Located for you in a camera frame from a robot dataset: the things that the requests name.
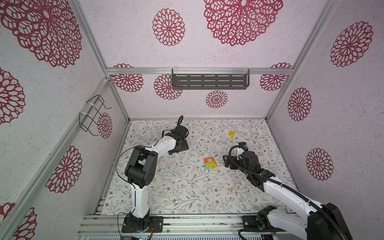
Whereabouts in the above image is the letter F wood cube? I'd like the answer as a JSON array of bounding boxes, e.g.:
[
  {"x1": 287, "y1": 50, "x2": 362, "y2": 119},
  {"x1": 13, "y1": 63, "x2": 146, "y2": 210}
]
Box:
[{"x1": 229, "y1": 187, "x2": 236, "y2": 194}]

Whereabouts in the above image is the green wood block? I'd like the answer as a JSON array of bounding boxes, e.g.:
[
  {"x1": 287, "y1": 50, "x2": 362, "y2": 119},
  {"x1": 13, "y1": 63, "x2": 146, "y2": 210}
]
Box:
[{"x1": 205, "y1": 158, "x2": 217, "y2": 169}]

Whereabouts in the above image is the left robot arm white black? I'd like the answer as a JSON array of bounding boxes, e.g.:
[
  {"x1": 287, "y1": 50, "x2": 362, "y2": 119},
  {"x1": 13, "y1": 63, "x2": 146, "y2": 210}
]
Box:
[{"x1": 123, "y1": 125, "x2": 189, "y2": 232}]

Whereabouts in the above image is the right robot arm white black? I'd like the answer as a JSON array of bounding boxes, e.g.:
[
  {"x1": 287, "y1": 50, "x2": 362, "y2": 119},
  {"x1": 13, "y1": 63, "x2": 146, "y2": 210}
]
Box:
[{"x1": 223, "y1": 142, "x2": 353, "y2": 240}]

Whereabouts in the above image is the grey metal wall shelf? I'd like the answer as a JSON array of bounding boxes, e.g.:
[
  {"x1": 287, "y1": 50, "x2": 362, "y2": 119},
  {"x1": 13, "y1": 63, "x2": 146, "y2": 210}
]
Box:
[{"x1": 171, "y1": 69, "x2": 250, "y2": 90}]

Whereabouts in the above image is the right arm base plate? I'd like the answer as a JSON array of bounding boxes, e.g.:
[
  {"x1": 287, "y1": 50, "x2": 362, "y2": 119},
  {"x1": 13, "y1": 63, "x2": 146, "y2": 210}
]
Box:
[{"x1": 242, "y1": 215, "x2": 261, "y2": 230}]

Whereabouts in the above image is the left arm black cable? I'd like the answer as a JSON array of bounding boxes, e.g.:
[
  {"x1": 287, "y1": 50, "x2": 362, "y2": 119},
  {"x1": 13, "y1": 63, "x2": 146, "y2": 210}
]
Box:
[{"x1": 115, "y1": 115, "x2": 185, "y2": 190}]

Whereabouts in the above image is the black wire wall basket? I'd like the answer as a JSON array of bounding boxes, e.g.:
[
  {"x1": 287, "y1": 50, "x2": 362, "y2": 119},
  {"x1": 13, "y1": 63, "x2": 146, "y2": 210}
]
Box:
[{"x1": 78, "y1": 95, "x2": 113, "y2": 139}]

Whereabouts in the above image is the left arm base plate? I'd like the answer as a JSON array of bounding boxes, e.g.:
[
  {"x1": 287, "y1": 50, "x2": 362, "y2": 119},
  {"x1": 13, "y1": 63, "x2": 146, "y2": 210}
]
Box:
[{"x1": 121, "y1": 215, "x2": 164, "y2": 233}]

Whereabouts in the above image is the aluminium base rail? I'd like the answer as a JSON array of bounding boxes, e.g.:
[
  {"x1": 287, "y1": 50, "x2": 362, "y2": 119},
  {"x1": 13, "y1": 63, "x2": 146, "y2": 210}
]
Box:
[{"x1": 77, "y1": 212, "x2": 310, "y2": 240}]

